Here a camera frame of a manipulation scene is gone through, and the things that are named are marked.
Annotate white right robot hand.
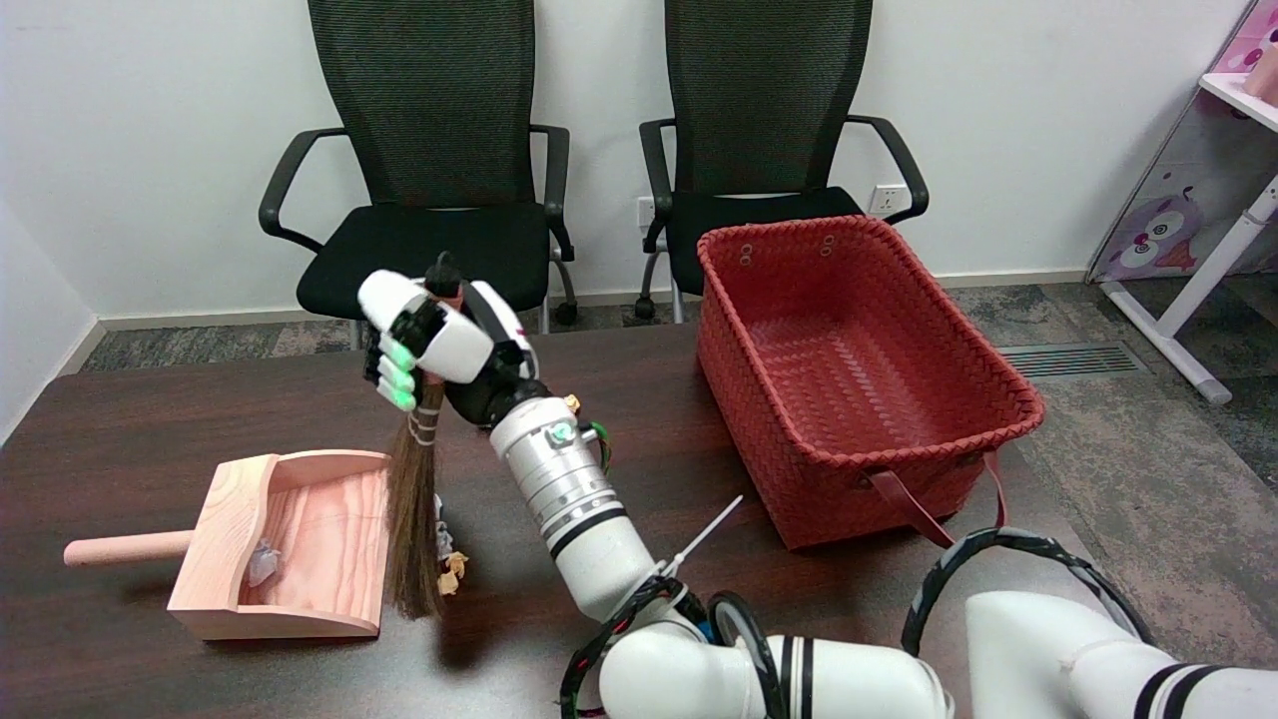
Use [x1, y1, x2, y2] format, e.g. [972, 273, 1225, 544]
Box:
[357, 252, 550, 428]

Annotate brown straw hand broom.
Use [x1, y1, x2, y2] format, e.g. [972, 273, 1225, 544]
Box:
[384, 252, 465, 622]

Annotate wooden dustpan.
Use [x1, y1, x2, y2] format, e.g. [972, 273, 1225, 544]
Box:
[63, 449, 398, 641]

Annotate black mesh office chair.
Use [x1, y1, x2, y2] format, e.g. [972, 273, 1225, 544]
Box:
[639, 0, 930, 324]
[259, 0, 580, 351]

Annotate red woven basket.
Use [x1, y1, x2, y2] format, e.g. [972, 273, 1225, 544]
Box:
[696, 215, 1046, 553]

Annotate metal floor vent grille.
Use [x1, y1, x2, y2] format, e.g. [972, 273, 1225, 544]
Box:
[996, 343, 1147, 380]

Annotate pink white children's desk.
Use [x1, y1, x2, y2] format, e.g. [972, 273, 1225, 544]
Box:
[1086, 0, 1278, 406]

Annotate pink plastic cup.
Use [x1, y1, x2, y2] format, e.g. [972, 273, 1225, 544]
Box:
[1243, 45, 1278, 103]

